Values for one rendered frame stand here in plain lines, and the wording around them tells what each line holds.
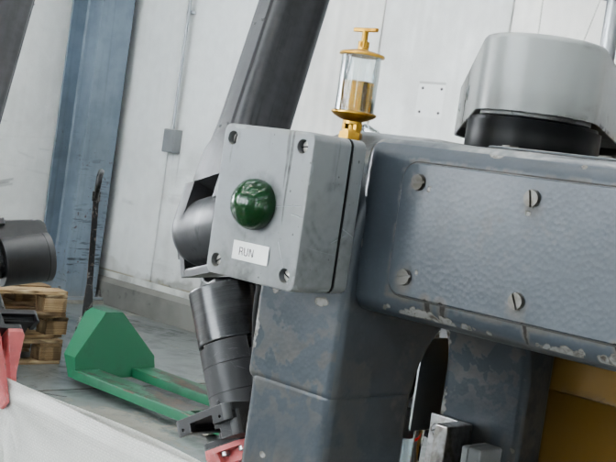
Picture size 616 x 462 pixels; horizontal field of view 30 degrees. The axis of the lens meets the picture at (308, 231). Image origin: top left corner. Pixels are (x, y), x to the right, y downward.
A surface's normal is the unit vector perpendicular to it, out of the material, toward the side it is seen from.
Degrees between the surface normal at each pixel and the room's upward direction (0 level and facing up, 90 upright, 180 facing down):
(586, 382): 90
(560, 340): 101
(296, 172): 90
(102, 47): 90
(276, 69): 74
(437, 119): 90
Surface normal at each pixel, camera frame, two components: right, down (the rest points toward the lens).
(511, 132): -0.48, -0.02
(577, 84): 0.40, 0.11
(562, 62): 0.06, 0.06
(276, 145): -0.69, -0.06
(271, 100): 0.57, -0.16
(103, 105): 0.71, 0.14
